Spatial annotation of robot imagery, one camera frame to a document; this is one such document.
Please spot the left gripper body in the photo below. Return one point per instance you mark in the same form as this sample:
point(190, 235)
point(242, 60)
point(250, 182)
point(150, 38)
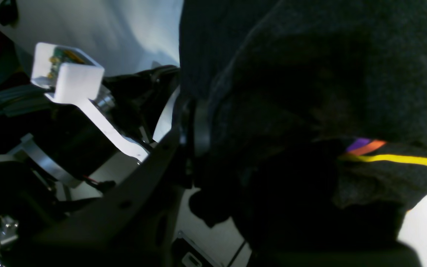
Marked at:
point(136, 110)

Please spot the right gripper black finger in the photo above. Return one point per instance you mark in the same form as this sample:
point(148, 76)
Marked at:
point(133, 224)

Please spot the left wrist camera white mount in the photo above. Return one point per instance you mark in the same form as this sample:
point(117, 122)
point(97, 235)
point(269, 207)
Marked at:
point(70, 76)

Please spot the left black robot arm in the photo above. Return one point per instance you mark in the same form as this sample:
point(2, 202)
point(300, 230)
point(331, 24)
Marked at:
point(70, 198)

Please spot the black t-shirt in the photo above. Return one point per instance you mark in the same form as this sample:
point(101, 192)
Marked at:
point(317, 118)

